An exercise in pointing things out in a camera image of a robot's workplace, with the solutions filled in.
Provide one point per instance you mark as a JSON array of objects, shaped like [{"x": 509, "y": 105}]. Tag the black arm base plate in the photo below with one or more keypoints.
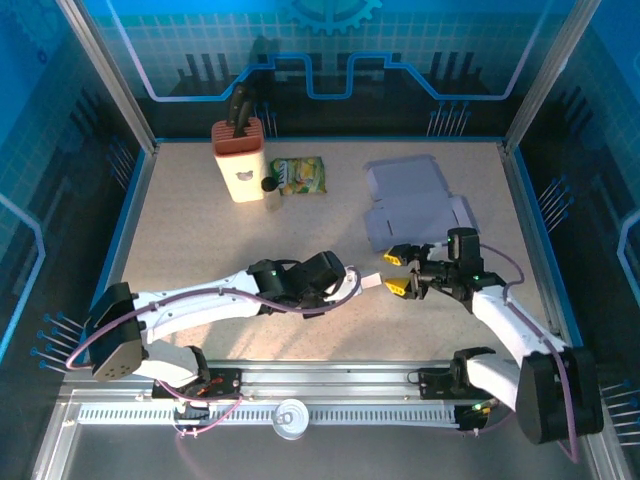
[
  {"x": 231, "y": 381},
  {"x": 432, "y": 382}
]

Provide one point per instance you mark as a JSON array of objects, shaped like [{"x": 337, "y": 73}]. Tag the green yellow snack bag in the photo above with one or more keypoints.
[{"x": 305, "y": 175}]

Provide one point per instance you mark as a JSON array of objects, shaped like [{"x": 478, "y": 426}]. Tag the aluminium front rail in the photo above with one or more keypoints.
[{"x": 325, "y": 380}]

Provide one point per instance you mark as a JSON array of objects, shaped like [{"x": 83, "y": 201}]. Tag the beige bottle black cap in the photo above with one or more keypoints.
[{"x": 269, "y": 184}]

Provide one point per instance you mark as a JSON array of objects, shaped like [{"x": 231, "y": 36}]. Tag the aluminium frame post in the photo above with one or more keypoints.
[
  {"x": 544, "y": 85},
  {"x": 115, "y": 85}
]

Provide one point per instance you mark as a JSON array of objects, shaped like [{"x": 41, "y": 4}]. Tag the black controller board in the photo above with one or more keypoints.
[
  {"x": 192, "y": 410},
  {"x": 472, "y": 417}
]

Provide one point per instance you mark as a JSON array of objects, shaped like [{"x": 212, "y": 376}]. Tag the cream knife block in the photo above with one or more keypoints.
[{"x": 240, "y": 165}]

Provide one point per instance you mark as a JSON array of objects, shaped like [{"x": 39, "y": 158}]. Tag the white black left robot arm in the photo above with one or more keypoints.
[{"x": 200, "y": 305}]

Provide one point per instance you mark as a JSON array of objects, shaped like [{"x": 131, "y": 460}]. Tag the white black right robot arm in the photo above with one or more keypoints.
[{"x": 500, "y": 315}]

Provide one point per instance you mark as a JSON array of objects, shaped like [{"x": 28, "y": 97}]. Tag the white round can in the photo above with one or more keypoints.
[{"x": 291, "y": 420}]

